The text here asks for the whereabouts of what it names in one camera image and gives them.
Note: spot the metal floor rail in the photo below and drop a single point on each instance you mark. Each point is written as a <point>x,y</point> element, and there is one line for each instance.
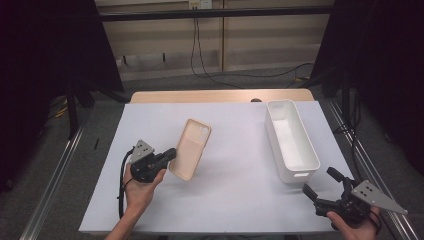
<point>50,190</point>
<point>376,166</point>

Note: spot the black metal stand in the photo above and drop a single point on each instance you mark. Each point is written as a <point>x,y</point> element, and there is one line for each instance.
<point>72,113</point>

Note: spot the white plastic storage box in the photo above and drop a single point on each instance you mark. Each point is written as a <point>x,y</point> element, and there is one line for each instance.
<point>293,146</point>

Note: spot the person's left hand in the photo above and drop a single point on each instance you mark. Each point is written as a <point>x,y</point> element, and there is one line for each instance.
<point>140,195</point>

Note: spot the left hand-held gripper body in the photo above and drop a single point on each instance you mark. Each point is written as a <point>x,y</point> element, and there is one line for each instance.
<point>143,166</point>

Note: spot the wooden table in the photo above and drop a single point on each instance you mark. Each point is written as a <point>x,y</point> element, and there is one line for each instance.
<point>200,96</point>

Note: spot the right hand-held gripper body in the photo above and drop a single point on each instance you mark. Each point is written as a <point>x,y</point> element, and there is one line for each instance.
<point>370,196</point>

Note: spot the small black floor piece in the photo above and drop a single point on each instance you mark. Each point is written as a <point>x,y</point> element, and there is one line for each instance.
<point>96,144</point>

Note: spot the beige phone case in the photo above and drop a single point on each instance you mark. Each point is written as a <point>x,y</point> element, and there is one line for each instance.
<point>191,150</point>

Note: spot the white wall outlet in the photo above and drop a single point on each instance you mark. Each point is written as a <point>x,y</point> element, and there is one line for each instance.
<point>200,4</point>

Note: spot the white table cover sheet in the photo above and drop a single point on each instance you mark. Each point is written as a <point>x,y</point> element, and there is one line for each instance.
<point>233,200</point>

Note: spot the black curtain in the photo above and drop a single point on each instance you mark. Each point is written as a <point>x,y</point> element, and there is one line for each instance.
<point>390,66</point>
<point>43,60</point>

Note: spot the person's right hand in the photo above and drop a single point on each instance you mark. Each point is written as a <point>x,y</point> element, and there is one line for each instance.
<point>361,231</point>

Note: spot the black horizontal metal bar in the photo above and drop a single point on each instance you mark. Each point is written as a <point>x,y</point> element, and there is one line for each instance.
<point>213,13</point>

